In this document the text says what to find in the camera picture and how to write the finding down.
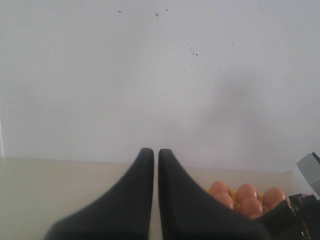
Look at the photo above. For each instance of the brown egg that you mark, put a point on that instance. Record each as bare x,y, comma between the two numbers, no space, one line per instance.
225,199
272,197
255,216
219,187
245,191
251,206

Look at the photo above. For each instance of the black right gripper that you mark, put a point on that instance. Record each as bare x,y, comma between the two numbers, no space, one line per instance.
282,222

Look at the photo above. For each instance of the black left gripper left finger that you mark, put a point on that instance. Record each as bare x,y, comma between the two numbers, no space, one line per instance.
122,213

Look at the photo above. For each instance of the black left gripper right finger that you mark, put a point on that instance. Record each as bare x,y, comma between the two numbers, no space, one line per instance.
188,212

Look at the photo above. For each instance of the yellow plastic egg tray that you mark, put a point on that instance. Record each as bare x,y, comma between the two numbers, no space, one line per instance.
259,195

